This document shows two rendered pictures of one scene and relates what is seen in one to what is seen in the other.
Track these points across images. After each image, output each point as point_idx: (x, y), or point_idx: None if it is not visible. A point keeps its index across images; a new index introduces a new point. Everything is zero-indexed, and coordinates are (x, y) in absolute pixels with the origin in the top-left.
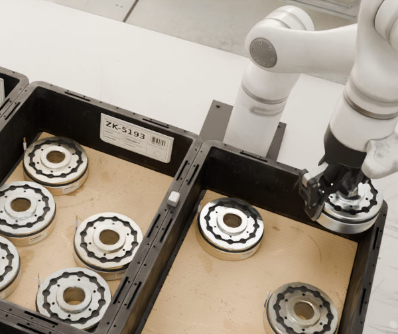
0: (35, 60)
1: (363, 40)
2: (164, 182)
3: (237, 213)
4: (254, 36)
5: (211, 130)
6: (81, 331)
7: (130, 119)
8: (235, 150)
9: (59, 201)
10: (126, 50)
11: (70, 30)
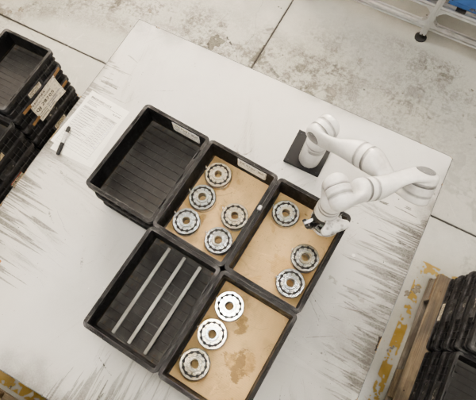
0: (218, 98)
1: (323, 193)
2: (262, 186)
3: (289, 209)
4: (309, 130)
5: (294, 148)
6: (216, 260)
7: (249, 163)
8: (291, 184)
9: (218, 192)
10: (262, 94)
11: (237, 78)
